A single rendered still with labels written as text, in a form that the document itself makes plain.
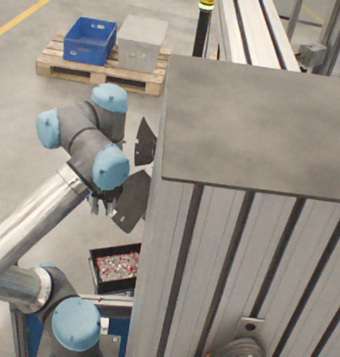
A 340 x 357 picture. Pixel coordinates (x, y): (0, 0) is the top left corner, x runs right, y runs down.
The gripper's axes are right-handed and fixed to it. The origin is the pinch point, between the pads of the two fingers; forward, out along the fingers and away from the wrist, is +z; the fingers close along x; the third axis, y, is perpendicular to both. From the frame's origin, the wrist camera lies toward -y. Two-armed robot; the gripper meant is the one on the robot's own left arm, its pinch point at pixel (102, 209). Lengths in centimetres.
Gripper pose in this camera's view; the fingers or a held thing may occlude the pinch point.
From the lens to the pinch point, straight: 125.3
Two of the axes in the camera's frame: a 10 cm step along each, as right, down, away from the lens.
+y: 0.4, 6.3, -7.8
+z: -1.4, 7.7, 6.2
